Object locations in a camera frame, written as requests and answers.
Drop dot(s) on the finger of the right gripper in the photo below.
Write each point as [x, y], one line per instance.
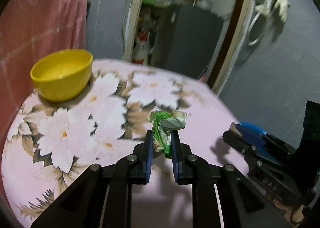
[268, 147]
[245, 144]

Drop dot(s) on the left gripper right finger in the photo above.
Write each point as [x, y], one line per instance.
[214, 199]

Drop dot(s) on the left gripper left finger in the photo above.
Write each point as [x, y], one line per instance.
[101, 196]

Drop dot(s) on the green wrapper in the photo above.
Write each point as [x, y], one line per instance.
[163, 124]

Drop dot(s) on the right hand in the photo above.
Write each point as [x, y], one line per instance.
[294, 215]

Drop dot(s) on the blue plastic bucket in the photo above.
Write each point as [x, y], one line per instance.
[253, 128]

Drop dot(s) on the pink floral table cloth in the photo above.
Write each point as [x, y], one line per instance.
[48, 146]

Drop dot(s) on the grey washing machine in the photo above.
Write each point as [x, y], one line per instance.
[186, 40]

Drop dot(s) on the yellow plastic bowl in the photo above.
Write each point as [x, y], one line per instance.
[62, 75]

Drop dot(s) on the cream rubber gloves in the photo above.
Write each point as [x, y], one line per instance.
[266, 7]

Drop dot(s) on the red white sack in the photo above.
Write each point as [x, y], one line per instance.
[142, 48]

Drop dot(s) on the red plaid cloth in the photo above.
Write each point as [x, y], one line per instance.
[30, 30]

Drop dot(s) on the wooden door frame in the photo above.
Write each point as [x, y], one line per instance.
[230, 47]

